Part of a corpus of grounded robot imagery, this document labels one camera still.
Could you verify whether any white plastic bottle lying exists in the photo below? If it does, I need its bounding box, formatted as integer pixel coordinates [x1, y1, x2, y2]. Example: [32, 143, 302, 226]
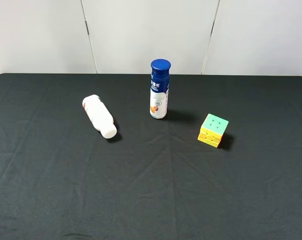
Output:
[82, 94, 117, 139]

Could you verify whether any black tablecloth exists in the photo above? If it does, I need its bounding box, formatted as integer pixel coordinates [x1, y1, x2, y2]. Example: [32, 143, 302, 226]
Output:
[0, 74, 302, 240]

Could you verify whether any colourful puzzle cube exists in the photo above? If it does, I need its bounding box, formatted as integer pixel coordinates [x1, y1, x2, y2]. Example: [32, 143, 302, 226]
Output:
[197, 113, 229, 148]

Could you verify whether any blue capped yogurt bottle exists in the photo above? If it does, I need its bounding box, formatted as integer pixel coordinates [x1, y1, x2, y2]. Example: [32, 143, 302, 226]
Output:
[150, 59, 171, 119]

